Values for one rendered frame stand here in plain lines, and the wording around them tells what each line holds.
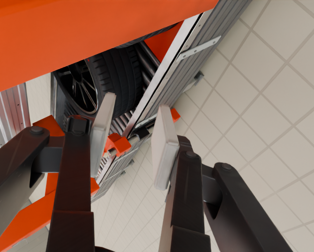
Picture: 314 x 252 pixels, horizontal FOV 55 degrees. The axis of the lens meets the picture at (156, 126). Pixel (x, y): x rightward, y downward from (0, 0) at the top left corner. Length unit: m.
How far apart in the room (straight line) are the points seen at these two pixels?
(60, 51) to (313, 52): 0.96
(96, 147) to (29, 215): 2.09
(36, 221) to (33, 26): 1.89
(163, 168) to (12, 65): 0.34
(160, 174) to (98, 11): 0.34
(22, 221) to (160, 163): 2.09
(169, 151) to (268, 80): 1.25
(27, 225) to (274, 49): 1.79
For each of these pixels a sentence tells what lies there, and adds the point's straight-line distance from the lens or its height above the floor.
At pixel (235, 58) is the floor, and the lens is 1.46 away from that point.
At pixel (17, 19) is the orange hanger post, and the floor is 0.97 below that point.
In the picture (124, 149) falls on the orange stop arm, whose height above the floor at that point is 0.48.
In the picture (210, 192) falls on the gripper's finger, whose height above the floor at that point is 0.99.
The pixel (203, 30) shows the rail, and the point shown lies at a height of 0.33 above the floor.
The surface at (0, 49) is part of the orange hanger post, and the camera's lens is 0.44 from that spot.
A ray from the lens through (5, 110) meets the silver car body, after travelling 1.75.
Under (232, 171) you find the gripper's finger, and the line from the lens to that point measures 0.16.
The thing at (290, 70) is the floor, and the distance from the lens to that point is 1.32.
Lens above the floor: 1.07
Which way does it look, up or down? 29 degrees down
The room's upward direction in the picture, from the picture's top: 121 degrees counter-clockwise
